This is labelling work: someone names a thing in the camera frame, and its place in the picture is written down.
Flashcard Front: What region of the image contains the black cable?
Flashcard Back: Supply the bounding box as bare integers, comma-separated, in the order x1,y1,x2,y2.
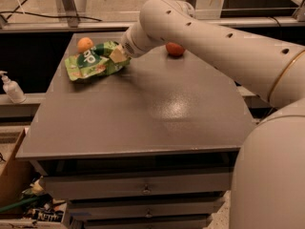
0,0,103,23

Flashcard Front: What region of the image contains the green rice chip bag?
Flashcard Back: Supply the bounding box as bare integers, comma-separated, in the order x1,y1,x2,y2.
65,41,130,81

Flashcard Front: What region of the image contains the cardboard box with snacks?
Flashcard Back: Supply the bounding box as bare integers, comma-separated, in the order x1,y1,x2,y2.
0,127,70,229

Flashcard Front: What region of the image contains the white pump bottle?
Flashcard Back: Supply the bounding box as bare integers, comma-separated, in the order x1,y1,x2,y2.
0,71,26,104

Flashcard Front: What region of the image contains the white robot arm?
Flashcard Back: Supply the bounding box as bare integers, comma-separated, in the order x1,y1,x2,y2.
120,0,305,229

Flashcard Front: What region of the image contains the orange fruit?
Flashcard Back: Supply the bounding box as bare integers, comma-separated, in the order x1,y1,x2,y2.
77,37,93,53

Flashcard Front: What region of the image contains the metal frame rail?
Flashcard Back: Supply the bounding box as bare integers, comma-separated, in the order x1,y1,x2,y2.
0,0,304,31

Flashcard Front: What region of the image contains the grey drawer cabinet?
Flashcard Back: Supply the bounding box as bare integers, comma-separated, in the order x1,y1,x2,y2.
15,31,256,229

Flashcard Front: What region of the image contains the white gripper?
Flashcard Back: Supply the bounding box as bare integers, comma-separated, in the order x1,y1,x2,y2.
110,22,153,63

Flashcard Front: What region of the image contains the red apple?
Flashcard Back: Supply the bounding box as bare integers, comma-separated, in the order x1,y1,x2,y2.
166,42,185,57

